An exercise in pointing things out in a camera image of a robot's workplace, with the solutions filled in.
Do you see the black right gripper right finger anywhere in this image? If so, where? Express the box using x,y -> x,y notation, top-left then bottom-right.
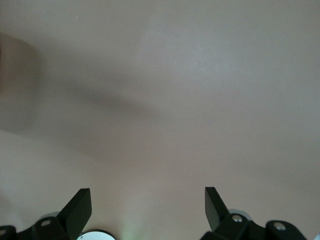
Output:
204,186 -> 308,240

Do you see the brown table mat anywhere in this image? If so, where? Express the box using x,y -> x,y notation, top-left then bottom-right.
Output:
0,0 -> 320,240

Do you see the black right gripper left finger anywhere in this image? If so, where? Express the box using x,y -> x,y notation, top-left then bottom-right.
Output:
0,188 -> 92,240

